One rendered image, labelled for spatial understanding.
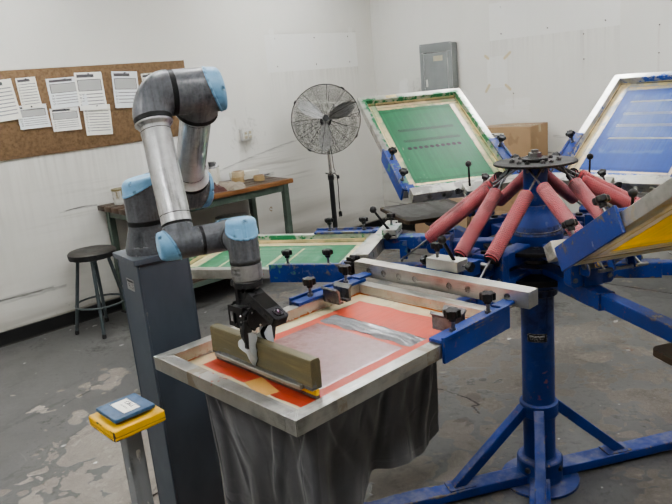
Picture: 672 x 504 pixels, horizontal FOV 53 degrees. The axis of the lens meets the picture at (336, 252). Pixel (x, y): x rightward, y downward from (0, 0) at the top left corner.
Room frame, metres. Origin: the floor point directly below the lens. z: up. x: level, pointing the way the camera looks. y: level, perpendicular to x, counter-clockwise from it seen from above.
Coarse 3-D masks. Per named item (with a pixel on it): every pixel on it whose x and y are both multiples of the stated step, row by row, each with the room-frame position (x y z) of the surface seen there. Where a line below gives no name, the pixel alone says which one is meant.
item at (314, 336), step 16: (352, 304) 2.06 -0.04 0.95; (368, 304) 2.04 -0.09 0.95; (368, 320) 1.90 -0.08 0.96; (384, 320) 1.89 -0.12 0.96; (288, 336) 1.83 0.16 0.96; (304, 336) 1.81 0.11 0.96; (320, 336) 1.80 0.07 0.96; (336, 336) 1.79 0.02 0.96; (352, 336) 1.78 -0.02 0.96; (304, 352) 1.70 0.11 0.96; (224, 368) 1.64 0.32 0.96; (240, 368) 1.63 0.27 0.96
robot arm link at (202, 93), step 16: (176, 80) 1.74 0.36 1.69; (192, 80) 1.75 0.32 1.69; (208, 80) 1.77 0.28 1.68; (176, 96) 1.73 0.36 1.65; (192, 96) 1.75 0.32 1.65; (208, 96) 1.77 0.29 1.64; (224, 96) 1.79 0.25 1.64; (176, 112) 1.76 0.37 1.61; (192, 112) 1.78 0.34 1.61; (208, 112) 1.80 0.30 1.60; (192, 128) 1.84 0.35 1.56; (208, 128) 1.88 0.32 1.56; (192, 144) 1.89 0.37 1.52; (192, 160) 1.93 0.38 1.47; (192, 176) 1.98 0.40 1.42; (208, 176) 2.05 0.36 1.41; (192, 192) 2.00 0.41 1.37; (208, 192) 2.05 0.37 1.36; (192, 208) 2.06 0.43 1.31
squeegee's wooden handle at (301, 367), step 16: (224, 336) 1.65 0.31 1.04; (240, 336) 1.60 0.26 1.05; (224, 352) 1.66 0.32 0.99; (240, 352) 1.60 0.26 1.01; (272, 352) 1.50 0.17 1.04; (288, 352) 1.46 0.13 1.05; (272, 368) 1.51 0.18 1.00; (288, 368) 1.46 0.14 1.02; (304, 368) 1.42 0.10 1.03; (320, 368) 1.42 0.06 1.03; (304, 384) 1.42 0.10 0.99; (320, 384) 1.42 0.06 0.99
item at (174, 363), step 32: (352, 288) 2.14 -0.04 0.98; (384, 288) 2.09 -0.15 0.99; (288, 320) 1.95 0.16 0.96; (192, 352) 1.72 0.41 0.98; (416, 352) 1.55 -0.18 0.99; (192, 384) 1.54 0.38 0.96; (224, 384) 1.46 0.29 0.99; (352, 384) 1.40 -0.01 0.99; (384, 384) 1.43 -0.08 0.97; (256, 416) 1.35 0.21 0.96; (288, 416) 1.28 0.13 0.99; (320, 416) 1.30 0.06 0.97
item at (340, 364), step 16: (400, 320) 1.87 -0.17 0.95; (416, 320) 1.86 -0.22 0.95; (368, 336) 1.77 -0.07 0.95; (320, 352) 1.69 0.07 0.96; (336, 352) 1.68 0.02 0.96; (352, 352) 1.67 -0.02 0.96; (368, 352) 1.66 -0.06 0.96; (384, 352) 1.65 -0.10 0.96; (400, 352) 1.64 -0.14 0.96; (336, 368) 1.57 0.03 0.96; (352, 368) 1.56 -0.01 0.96; (368, 368) 1.56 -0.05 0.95; (272, 384) 1.51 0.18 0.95; (336, 384) 1.48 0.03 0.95; (288, 400) 1.42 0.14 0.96; (304, 400) 1.41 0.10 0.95
